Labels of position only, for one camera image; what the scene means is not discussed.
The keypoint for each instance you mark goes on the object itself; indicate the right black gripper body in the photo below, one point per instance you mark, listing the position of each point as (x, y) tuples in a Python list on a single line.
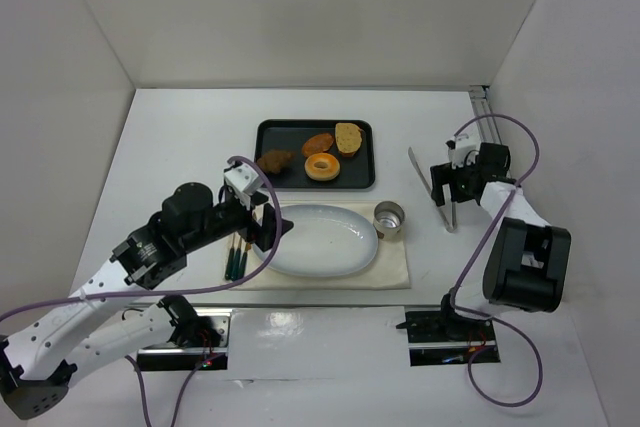
[(447, 178)]

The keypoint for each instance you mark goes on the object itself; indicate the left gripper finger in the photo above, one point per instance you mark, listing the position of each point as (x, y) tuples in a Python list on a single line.
[(267, 233), (255, 200)]

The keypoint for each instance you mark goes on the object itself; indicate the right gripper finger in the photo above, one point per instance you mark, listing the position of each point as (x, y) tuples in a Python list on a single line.
[(438, 193), (441, 174)]

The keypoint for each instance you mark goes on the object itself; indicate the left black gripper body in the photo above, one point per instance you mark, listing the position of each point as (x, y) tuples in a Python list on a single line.
[(252, 218)]

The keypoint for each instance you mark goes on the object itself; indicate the metal tongs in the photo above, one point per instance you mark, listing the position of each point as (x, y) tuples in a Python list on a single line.
[(449, 222)]

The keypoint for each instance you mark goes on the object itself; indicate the brown croissant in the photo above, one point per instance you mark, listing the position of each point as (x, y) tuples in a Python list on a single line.
[(275, 161)]

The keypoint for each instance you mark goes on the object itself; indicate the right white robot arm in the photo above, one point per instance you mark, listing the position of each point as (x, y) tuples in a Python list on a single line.
[(526, 268)]

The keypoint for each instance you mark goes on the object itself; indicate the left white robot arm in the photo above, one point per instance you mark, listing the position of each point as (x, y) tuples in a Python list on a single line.
[(120, 309)]

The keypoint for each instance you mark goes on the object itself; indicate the orange flat bread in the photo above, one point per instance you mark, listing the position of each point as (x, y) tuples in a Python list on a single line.
[(319, 143)]

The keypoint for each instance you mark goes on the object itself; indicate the seeded bread slice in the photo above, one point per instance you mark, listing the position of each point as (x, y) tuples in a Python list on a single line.
[(348, 138)]

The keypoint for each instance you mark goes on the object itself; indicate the metal cup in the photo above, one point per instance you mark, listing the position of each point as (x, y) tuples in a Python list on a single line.
[(388, 220)]

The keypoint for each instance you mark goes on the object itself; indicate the white oval plate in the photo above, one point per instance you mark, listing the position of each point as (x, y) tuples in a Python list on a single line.
[(325, 241)]

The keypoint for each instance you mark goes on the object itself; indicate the black tray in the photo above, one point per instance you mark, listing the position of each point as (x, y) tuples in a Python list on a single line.
[(357, 172)]

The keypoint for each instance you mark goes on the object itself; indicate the beige cloth placemat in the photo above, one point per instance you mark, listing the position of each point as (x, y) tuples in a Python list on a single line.
[(388, 271)]

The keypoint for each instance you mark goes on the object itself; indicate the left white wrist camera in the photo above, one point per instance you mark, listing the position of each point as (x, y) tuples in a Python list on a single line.
[(243, 177)]

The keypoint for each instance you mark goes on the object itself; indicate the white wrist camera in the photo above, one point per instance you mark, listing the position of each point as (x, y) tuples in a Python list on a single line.
[(243, 177), (463, 149)]

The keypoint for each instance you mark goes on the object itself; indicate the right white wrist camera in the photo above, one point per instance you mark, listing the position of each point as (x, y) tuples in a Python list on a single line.
[(463, 149)]

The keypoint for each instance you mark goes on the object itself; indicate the green handled fork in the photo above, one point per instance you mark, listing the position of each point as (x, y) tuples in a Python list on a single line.
[(231, 258)]

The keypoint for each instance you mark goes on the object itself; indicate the green handled knife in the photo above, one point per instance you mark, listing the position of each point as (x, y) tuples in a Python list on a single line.
[(237, 260)]

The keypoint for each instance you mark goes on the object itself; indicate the ring donut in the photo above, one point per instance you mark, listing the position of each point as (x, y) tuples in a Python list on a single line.
[(322, 167)]

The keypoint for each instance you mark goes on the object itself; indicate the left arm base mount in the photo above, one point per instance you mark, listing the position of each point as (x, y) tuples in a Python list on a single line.
[(200, 342)]

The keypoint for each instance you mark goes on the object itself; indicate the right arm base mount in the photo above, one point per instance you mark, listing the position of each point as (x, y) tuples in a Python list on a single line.
[(441, 337)]

